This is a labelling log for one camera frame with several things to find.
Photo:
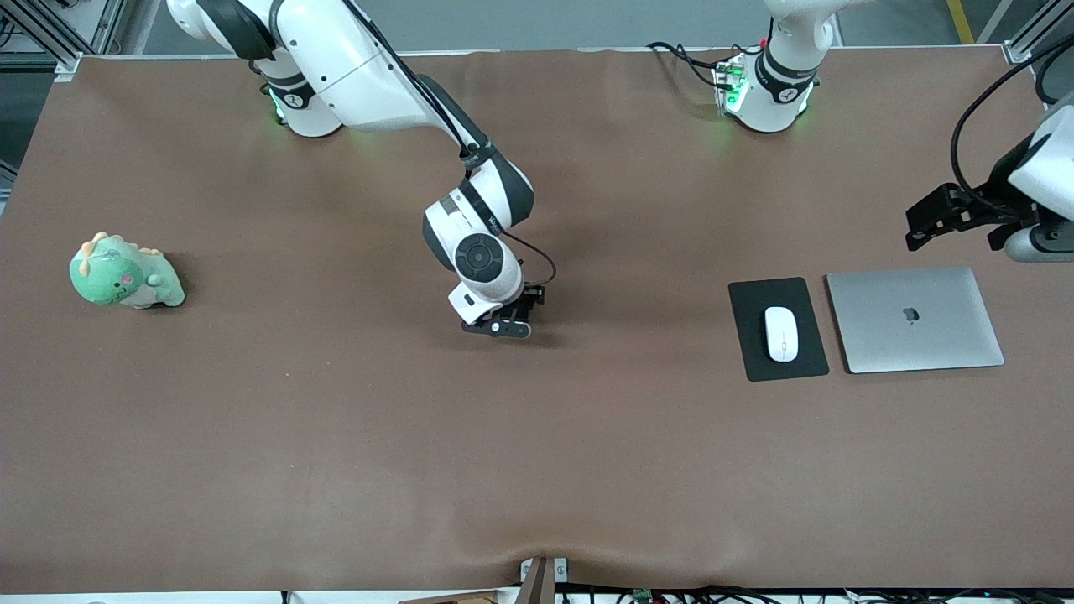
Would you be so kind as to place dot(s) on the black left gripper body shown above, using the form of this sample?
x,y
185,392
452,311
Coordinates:
x,y
993,204

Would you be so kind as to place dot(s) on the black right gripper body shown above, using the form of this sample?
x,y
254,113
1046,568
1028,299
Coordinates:
x,y
528,295

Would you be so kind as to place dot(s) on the white computer mouse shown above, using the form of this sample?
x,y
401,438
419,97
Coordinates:
x,y
781,334

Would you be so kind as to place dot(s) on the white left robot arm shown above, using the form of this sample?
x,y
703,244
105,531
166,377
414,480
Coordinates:
x,y
776,84

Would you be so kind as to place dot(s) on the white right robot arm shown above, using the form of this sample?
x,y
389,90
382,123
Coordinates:
x,y
361,75

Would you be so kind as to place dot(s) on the black mouse pad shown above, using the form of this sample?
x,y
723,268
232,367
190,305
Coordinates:
x,y
747,335

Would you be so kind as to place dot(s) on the silver closed laptop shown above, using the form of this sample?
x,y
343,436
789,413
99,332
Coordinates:
x,y
914,335

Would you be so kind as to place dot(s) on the green dinosaur plush toy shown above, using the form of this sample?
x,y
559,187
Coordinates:
x,y
113,277

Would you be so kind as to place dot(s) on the metal table edge bracket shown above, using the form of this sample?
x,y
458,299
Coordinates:
x,y
541,583

